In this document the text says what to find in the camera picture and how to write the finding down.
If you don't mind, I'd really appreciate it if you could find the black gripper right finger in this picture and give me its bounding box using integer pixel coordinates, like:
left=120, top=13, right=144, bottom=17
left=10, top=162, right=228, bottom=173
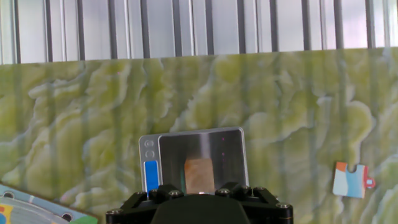
left=214, top=182, right=295, bottom=224

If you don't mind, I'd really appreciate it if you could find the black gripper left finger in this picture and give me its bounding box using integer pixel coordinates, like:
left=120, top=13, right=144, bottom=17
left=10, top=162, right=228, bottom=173
left=105, top=184, right=185, bottom=224

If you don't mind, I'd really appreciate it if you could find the small wooden cube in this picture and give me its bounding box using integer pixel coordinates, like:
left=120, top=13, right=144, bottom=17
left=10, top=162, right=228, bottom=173
left=184, top=158, right=216, bottom=195

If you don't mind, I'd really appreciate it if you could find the silver digital pocket scale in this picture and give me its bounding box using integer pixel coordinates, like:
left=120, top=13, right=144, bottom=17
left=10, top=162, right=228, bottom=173
left=138, top=126, right=249, bottom=196

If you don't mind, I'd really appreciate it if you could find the loose jigsaw puzzle piece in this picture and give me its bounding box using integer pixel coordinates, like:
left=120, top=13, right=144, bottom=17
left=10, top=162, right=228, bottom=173
left=331, top=161, right=376, bottom=199

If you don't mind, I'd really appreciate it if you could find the green marble pattern mat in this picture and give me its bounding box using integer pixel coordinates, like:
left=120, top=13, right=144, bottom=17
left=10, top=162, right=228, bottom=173
left=0, top=46, right=398, bottom=224

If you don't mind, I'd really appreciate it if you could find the colourful car puzzle board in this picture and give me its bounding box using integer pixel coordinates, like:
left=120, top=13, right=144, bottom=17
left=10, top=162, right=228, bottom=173
left=0, top=183, right=99, bottom=224

